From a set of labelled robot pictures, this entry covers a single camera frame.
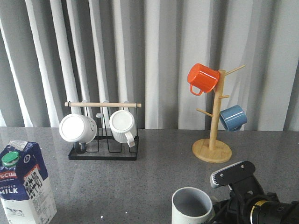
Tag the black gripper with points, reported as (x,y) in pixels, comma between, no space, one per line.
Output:
(248,204)

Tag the white ribbed mug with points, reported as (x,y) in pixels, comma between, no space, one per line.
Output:
(122,124)

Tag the grey pleated curtain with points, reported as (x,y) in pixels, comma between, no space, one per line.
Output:
(54,51)

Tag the black wire mug rack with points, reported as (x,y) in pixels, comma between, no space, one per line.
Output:
(104,146)

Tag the blue ceramic mug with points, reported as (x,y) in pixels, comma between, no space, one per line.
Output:
(233,118)

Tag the white smooth mug black handle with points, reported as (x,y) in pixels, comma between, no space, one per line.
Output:
(79,130)

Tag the white HOME mug grey inside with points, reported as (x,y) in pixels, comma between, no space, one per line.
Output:
(191,206)

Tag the wooden mug tree stand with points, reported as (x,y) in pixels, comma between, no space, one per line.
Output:
(212,150)

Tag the orange enamel mug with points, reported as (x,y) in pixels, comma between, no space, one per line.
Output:
(202,79)

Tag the blue white milk carton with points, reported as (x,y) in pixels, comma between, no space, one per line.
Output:
(25,190)

